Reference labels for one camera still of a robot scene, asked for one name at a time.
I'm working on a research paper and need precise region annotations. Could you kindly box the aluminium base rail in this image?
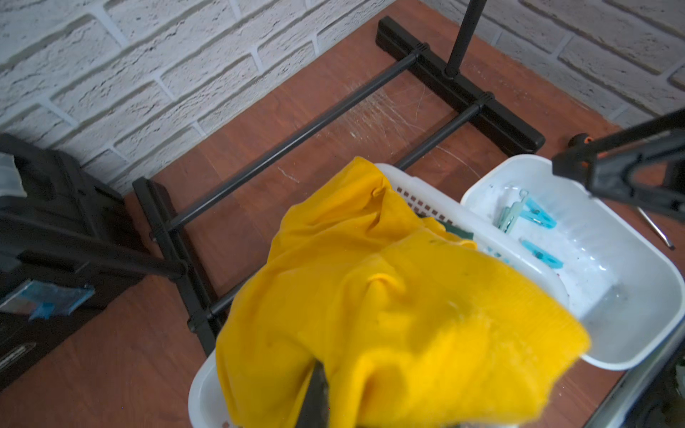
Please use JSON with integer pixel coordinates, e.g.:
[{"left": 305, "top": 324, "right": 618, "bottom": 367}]
[{"left": 585, "top": 323, "right": 684, "bottom": 427}]

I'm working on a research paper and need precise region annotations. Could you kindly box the black clothes rack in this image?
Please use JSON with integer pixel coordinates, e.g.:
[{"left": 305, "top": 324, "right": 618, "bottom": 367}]
[{"left": 131, "top": 0, "right": 547, "bottom": 357}]

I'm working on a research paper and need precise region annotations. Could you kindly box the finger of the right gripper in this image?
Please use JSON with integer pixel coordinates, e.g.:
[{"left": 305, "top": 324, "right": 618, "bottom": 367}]
[{"left": 552, "top": 109, "right": 684, "bottom": 222}]

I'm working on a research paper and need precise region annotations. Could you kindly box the yellow t-shirt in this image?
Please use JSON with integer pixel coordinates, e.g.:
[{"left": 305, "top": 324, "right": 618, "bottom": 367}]
[{"left": 216, "top": 158, "right": 590, "bottom": 427}]

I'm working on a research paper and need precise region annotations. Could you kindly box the white perforated laundry basket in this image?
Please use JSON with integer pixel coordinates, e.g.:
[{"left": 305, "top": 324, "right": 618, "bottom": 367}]
[{"left": 188, "top": 163, "right": 569, "bottom": 427}]

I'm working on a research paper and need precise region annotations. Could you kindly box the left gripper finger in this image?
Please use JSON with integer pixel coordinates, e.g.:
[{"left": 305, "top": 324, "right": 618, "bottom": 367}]
[{"left": 295, "top": 361, "right": 330, "bottom": 428}]

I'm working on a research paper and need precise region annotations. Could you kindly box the green t-shirt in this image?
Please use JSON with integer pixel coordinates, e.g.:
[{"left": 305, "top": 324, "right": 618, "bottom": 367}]
[{"left": 440, "top": 221, "right": 474, "bottom": 240}]

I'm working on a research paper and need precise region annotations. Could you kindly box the black toolbox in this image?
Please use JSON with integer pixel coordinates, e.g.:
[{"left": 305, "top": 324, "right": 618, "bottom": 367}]
[{"left": 0, "top": 132, "right": 188, "bottom": 392}]

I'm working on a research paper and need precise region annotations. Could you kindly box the white plastic tray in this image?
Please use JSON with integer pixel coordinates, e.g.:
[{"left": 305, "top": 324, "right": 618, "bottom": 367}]
[{"left": 461, "top": 155, "right": 684, "bottom": 371}]

